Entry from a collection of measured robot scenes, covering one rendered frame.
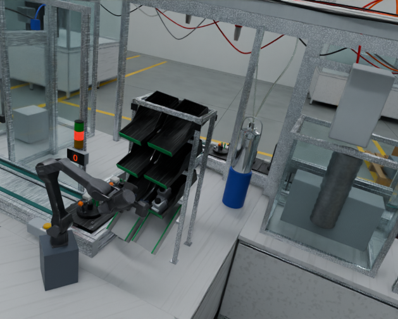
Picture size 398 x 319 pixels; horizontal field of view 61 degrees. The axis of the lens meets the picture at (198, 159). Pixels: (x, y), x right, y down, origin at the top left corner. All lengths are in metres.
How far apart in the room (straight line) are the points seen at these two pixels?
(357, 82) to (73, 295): 1.68
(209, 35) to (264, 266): 10.59
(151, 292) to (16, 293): 0.58
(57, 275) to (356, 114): 1.63
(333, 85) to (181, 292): 8.85
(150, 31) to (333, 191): 11.38
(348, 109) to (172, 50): 10.98
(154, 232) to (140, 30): 11.60
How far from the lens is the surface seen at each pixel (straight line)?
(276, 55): 11.97
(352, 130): 1.95
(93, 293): 1.68
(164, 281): 1.75
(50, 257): 1.58
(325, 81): 10.02
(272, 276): 2.24
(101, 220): 1.90
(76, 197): 2.12
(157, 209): 1.56
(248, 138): 2.14
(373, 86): 1.90
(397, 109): 10.53
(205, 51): 12.28
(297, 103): 2.37
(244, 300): 2.43
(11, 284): 1.77
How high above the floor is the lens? 2.11
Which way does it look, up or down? 25 degrees down
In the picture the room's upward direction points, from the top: 11 degrees clockwise
